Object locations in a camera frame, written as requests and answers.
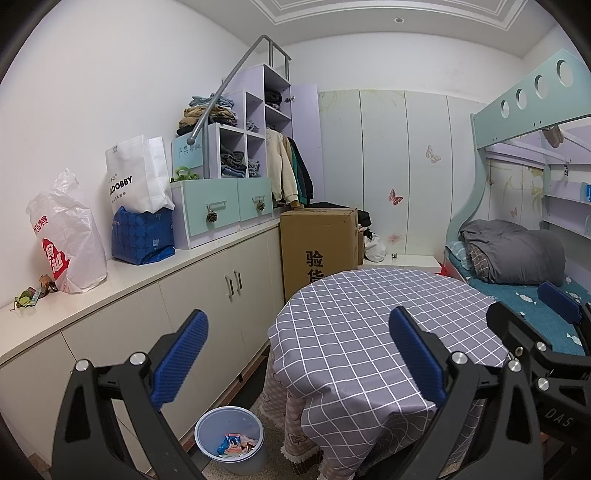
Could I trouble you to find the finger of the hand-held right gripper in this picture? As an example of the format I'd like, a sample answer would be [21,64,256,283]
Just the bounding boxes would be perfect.
[486,301,591,393]
[538,281,591,326]

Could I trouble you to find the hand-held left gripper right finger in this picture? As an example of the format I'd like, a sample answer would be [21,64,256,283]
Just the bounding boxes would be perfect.
[369,305,546,480]

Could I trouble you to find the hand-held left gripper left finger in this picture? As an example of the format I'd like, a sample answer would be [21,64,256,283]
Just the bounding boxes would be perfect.
[51,308,211,480]

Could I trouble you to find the red white small wrapper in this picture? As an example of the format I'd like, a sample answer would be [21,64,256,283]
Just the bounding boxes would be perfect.
[225,431,259,455]

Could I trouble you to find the light blue trash bin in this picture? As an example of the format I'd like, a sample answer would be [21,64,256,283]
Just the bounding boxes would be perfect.
[194,406,269,476]

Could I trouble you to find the teal candy print bed sheet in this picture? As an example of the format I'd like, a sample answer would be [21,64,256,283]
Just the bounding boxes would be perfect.
[445,258,591,358]

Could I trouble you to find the grey duvet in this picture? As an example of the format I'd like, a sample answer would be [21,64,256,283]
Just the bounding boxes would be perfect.
[459,219,566,284]

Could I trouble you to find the grey checked tablecloth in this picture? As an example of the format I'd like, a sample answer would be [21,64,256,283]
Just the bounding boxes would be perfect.
[267,270,511,476]

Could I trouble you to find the white low cabinet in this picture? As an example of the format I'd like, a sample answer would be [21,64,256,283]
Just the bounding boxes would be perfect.
[0,217,283,462]

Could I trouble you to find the light blue pillow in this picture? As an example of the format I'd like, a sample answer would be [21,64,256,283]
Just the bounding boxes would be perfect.
[445,242,469,271]

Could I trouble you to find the white low platform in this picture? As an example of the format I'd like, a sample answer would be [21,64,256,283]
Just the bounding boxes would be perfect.
[360,254,443,273]

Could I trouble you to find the blue patterned bag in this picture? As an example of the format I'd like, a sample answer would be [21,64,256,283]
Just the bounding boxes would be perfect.
[111,205,176,266]

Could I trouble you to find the wide teal drawer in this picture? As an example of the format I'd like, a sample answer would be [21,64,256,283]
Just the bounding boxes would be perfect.
[182,180,240,238]

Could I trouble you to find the large cardboard box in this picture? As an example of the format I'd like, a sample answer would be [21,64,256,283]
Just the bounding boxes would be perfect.
[279,208,360,303]

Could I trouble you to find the green crumpled wrapper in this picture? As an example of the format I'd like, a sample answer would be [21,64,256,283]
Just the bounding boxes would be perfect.
[11,286,40,309]

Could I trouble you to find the narrow teal drawer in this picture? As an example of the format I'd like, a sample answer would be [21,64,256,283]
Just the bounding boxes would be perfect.
[237,178,274,222]

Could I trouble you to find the white plastic bag red print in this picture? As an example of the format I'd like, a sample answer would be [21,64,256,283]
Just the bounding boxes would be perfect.
[25,168,108,295]

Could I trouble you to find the white paper shopping bag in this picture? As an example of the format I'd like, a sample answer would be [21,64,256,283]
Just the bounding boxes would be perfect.
[105,135,175,215]

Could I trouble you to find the folded dark jeans stack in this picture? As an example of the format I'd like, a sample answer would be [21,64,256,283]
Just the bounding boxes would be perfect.
[220,150,247,178]

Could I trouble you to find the white wardrobe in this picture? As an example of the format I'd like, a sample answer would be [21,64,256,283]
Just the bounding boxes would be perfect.
[318,89,490,259]

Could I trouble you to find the lilac white stair cabinet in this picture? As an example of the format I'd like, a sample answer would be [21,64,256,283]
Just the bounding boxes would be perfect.
[171,64,324,251]

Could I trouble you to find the black hanging jacket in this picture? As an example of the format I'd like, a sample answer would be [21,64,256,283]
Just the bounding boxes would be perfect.
[294,136,315,206]

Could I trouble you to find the beige hanging jacket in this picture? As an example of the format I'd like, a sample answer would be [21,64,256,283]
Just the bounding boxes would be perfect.
[265,129,298,208]

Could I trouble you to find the green hanging jacket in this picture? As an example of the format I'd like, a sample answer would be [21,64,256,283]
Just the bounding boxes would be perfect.
[288,136,306,204]

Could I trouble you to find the folded khaki clothes stack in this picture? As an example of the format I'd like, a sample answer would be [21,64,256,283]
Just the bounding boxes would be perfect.
[178,106,238,137]

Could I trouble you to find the folded blue jeans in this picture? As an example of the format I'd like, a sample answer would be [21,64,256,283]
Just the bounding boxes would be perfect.
[189,95,234,110]

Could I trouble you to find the grey metal handrail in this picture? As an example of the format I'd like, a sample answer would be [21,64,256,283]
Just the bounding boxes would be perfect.
[187,34,293,146]

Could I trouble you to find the teal bunk bed frame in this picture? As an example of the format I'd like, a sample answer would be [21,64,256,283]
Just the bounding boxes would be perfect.
[445,44,591,278]

